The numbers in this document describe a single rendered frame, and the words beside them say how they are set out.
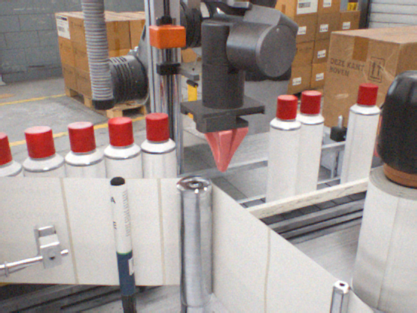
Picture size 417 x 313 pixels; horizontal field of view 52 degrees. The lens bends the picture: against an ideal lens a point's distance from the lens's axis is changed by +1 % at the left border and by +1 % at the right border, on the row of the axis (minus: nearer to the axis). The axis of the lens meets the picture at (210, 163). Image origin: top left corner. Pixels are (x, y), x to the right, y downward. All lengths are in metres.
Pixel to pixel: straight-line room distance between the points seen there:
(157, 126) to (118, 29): 3.48
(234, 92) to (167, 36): 0.16
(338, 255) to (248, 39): 0.36
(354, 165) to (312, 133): 0.14
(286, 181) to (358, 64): 0.55
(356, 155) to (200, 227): 0.46
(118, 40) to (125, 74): 2.37
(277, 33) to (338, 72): 0.79
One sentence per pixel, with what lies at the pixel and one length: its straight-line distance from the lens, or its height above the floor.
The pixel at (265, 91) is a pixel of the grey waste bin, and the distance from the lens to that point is 3.31.
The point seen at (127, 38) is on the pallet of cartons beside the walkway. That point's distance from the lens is 4.10.
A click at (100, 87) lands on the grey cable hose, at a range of 0.67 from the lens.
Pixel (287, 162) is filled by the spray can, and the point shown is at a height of 0.98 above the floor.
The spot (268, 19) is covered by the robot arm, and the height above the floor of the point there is 1.22.
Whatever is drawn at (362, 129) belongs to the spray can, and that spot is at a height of 1.01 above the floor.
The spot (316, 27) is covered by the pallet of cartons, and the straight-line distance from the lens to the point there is 4.69.
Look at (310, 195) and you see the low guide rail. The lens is 0.77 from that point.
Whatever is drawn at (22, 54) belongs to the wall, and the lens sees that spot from 6.15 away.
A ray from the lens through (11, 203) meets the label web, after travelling 0.53.
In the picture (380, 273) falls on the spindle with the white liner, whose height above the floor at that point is 0.96.
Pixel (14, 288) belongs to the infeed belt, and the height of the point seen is 0.88.
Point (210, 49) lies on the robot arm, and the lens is 0.55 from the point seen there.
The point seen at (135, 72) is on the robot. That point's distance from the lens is 1.71.
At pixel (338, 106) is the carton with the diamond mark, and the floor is 0.92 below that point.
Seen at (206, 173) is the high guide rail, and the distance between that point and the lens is 0.72.
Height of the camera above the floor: 1.27
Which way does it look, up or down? 24 degrees down
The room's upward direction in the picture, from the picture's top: straight up
